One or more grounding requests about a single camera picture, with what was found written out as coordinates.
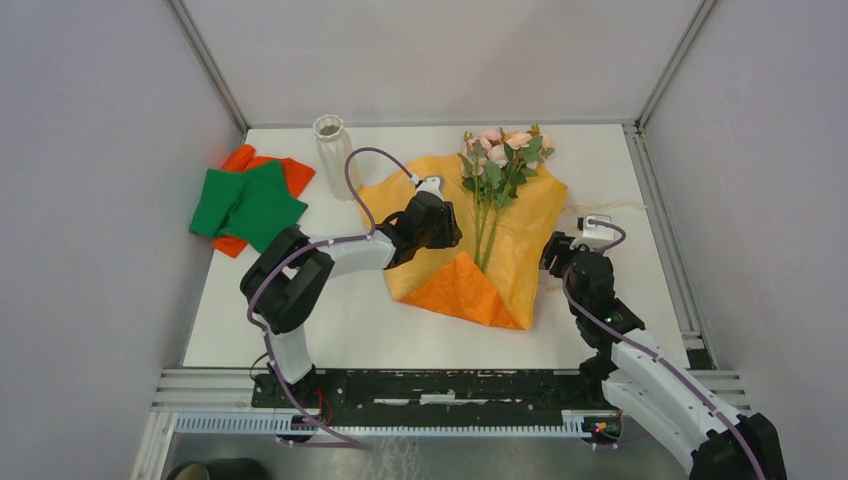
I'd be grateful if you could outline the orange wrapping paper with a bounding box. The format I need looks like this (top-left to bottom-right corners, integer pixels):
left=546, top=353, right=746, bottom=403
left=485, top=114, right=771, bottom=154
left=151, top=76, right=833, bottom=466
left=385, top=155, right=568, bottom=330

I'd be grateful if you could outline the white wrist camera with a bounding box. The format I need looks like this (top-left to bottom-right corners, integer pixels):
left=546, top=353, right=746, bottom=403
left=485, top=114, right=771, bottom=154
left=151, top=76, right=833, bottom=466
left=410, top=174, right=445, bottom=201
left=571, top=214, right=617, bottom=251

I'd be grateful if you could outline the pink artificial flower bouquet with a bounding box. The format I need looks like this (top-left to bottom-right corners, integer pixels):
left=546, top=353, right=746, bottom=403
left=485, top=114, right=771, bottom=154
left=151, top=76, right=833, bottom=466
left=458, top=124, right=555, bottom=271

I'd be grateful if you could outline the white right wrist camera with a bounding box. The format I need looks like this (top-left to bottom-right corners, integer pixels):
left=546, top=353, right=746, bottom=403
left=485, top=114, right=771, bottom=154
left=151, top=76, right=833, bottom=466
left=571, top=214, right=617, bottom=251

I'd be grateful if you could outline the aluminium frame rail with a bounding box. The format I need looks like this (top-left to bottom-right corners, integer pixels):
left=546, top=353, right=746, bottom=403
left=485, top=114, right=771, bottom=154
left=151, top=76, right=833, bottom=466
left=151, top=368, right=753, bottom=414

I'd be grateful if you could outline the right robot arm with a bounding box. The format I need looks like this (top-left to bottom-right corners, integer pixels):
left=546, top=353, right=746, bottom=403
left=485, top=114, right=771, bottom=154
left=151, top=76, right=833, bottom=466
left=540, top=231, right=787, bottom=479

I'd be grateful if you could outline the cream printed ribbon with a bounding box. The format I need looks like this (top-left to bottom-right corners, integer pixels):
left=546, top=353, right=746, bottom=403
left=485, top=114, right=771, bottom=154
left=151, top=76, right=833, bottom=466
left=562, top=202, right=647, bottom=217

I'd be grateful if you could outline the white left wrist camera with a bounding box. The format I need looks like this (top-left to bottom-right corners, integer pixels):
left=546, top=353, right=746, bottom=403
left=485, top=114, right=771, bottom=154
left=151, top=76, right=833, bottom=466
left=410, top=174, right=445, bottom=201

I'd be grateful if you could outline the green cloth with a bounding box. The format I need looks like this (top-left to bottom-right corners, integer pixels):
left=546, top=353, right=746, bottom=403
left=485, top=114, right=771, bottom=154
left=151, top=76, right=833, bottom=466
left=189, top=160, right=307, bottom=253

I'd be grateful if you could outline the orange cloth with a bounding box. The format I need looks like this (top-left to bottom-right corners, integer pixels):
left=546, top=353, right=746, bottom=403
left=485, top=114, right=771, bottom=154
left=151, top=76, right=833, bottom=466
left=212, top=144, right=316, bottom=258

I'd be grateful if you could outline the white ribbed vase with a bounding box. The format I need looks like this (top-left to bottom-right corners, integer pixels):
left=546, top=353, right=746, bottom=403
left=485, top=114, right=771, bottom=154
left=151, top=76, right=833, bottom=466
left=313, top=115, right=361, bottom=201

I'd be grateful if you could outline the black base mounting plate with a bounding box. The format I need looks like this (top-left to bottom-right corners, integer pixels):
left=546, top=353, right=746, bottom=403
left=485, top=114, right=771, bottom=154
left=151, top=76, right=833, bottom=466
left=251, top=368, right=624, bottom=436

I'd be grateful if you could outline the white slotted cable duct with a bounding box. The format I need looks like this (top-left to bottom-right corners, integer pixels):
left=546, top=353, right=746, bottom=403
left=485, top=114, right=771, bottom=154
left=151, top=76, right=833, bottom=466
left=173, top=412, right=592, bottom=439

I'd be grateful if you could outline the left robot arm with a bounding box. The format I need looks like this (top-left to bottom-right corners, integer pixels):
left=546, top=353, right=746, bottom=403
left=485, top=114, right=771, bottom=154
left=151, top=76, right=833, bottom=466
left=240, top=191, right=462, bottom=408

